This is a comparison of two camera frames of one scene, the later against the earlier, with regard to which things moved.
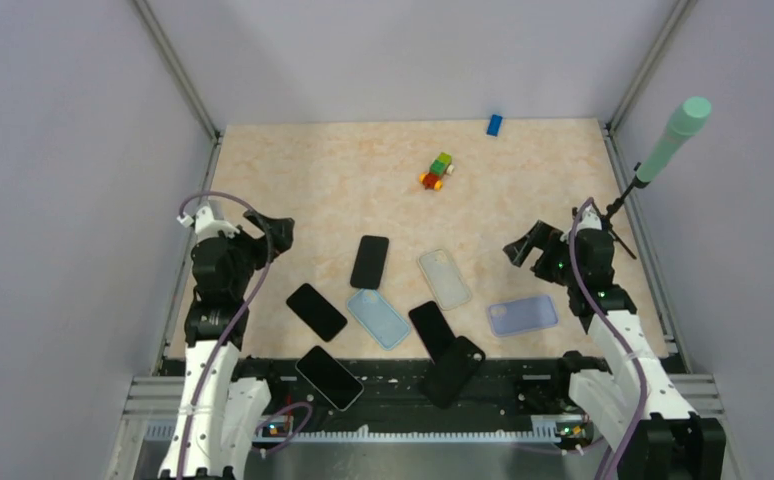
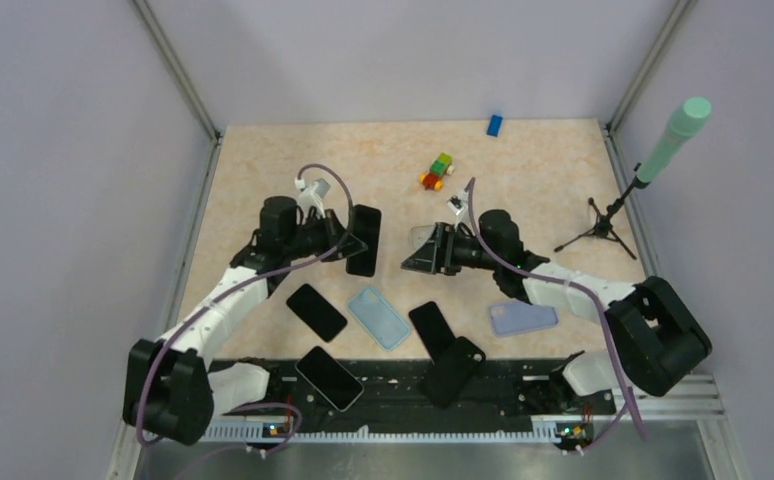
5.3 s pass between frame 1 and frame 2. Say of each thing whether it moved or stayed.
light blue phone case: stayed
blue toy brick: stayed
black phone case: stayed
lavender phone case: stayed
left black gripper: moved
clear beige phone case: moved
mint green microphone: stayed
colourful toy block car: stayed
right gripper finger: moved
